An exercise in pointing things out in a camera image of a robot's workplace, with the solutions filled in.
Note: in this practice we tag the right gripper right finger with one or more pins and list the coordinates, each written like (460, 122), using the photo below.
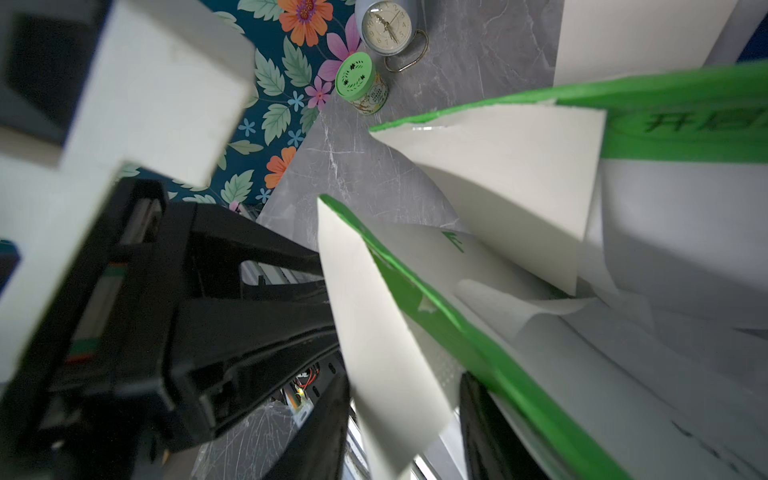
(492, 450)

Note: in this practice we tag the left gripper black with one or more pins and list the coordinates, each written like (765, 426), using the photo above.
(174, 323)

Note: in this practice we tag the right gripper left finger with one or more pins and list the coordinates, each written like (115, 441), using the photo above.
(317, 450)

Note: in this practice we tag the front green white bag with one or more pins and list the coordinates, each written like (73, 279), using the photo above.
(602, 387)

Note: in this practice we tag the green white bag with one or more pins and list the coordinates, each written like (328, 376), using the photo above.
(679, 207)
(602, 387)

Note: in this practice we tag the middle green white bag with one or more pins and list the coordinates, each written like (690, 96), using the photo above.
(679, 207)

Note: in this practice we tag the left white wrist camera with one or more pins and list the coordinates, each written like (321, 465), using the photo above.
(166, 89)

